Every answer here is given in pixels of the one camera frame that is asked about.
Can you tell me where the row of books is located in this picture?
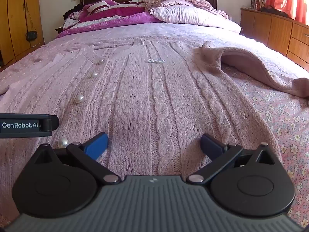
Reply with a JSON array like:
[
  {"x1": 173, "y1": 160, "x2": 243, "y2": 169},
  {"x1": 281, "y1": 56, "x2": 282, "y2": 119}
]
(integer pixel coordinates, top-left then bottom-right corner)
[{"x1": 251, "y1": 0, "x2": 267, "y2": 10}]

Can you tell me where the wooden side cabinet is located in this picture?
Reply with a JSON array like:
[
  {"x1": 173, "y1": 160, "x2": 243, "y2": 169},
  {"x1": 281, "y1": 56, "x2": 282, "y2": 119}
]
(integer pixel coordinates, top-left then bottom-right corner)
[{"x1": 240, "y1": 8, "x2": 309, "y2": 72}]

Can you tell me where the dark clothes pile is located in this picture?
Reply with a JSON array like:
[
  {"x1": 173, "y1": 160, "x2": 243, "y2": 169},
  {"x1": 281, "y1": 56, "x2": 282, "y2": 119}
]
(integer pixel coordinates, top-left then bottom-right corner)
[{"x1": 63, "y1": 3, "x2": 84, "y2": 20}]

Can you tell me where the dark cloth on cabinet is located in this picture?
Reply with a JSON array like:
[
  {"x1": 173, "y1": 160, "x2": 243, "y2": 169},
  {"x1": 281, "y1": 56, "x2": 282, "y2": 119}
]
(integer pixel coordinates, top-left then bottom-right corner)
[{"x1": 259, "y1": 6, "x2": 290, "y2": 17}]

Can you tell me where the wooden wardrobe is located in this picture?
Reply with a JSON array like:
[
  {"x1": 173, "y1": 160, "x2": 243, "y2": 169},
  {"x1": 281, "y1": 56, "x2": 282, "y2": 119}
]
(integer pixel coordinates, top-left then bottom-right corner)
[{"x1": 0, "y1": 0, "x2": 45, "y2": 68}]

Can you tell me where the magenta and white quilt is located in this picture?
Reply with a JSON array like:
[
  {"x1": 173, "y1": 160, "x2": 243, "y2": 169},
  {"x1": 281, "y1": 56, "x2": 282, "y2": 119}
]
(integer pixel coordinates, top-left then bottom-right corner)
[{"x1": 56, "y1": 0, "x2": 165, "y2": 38}]

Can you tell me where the pink knitted cardigan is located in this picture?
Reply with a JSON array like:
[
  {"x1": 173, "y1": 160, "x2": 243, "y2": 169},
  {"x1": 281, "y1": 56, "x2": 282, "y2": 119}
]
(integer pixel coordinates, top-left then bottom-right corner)
[{"x1": 0, "y1": 37, "x2": 309, "y2": 225}]

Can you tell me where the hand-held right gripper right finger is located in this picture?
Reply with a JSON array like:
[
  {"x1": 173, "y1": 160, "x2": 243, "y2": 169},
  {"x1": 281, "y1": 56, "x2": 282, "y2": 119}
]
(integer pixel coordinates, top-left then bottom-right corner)
[{"x1": 186, "y1": 133, "x2": 276, "y2": 184}]

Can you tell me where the pink floral bedsheet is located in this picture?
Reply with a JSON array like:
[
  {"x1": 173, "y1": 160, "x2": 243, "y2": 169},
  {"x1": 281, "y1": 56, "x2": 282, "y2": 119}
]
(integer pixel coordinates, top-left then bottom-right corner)
[{"x1": 0, "y1": 20, "x2": 309, "y2": 228}]

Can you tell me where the small black handbag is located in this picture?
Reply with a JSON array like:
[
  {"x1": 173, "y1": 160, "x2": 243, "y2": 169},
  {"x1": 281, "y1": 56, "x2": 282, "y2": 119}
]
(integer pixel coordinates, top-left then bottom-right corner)
[{"x1": 22, "y1": 2, "x2": 38, "y2": 41}]

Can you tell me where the pink checked pillow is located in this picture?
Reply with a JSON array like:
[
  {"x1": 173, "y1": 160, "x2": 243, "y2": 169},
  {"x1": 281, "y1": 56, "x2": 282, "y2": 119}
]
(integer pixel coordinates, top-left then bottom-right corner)
[{"x1": 126, "y1": 0, "x2": 242, "y2": 33}]

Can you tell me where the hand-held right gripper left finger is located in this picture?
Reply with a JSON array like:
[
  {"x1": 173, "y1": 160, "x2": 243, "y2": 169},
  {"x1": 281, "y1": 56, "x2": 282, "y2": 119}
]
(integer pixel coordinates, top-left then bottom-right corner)
[{"x1": 34, "y1": 132, "x2": 121, "y2": 184}]

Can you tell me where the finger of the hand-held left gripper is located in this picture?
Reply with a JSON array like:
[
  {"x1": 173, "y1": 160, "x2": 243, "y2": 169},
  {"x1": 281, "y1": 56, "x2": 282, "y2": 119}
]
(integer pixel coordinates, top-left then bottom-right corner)
[{"x1": 49, "y1": 115, "x2": 60, "y2": 130}]

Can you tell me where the orange pink curtain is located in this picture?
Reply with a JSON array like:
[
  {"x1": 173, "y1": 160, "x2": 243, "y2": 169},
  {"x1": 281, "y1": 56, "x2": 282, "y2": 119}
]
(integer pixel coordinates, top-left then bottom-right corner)
[{"x1": 266, "y1": 0, "x2": 309, "y2": 25}]

